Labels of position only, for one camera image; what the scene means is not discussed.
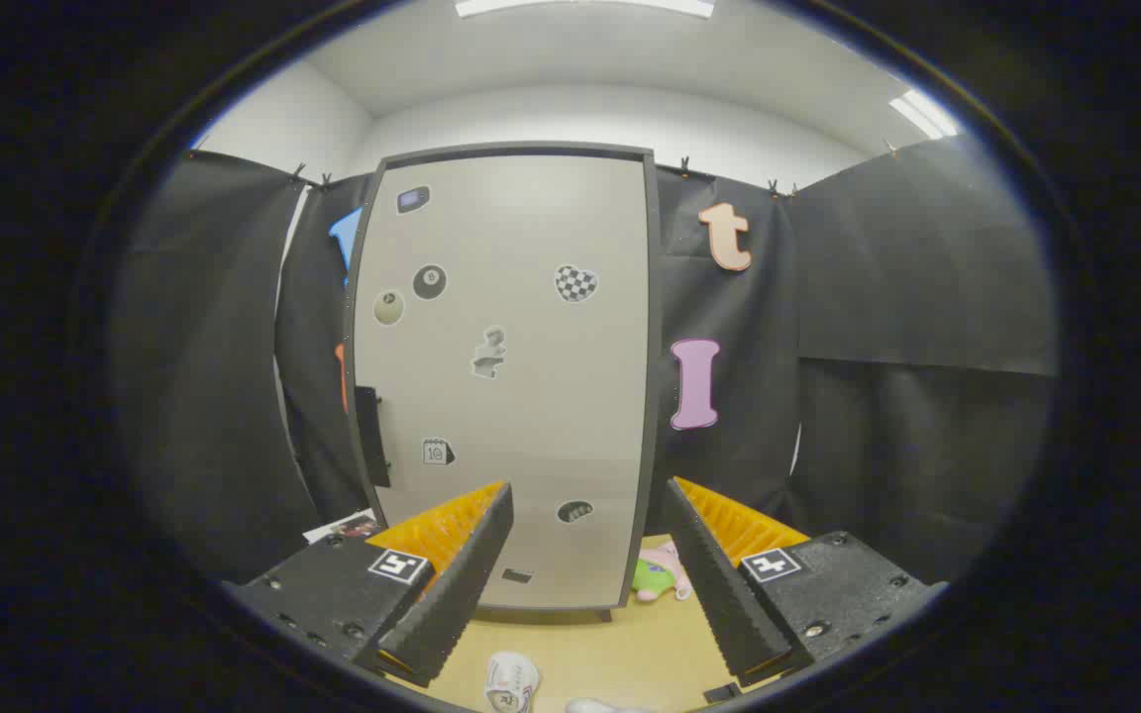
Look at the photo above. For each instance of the ceiling light panel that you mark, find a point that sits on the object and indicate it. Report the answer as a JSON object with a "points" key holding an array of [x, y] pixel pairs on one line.
{"points": [[922, 114]]}

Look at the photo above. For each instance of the white canvas shoe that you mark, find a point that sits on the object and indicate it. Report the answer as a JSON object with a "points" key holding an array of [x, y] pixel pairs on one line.
{"points": [[511, 683], [600, 706]]}

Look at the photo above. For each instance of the white booklet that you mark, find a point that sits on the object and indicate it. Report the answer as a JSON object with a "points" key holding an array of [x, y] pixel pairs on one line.
{"points": [[343, 525]]}

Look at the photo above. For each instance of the dark grey shoe cabinet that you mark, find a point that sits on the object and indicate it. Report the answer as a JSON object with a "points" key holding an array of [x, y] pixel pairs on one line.
{"points": [[653, 347]]}

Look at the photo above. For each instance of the black backdrop cloth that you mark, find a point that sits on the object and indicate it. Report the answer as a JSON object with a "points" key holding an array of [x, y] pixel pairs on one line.
{"points": [[878, 297]]}

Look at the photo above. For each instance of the long ceiling light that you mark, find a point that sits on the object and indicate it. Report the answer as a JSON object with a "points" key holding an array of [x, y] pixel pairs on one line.
{"points": [[580, 6]]}

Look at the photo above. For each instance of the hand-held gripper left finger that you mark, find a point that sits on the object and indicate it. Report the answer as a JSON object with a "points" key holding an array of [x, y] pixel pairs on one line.
{"points": [[462, 594]]}

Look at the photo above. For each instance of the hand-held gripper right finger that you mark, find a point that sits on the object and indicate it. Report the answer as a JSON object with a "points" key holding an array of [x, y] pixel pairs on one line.
{"points": [[719, 594]]}

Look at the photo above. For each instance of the pink and green plush toy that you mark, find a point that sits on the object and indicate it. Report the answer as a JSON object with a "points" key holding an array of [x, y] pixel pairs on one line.
{"points": [[660, 574]]}

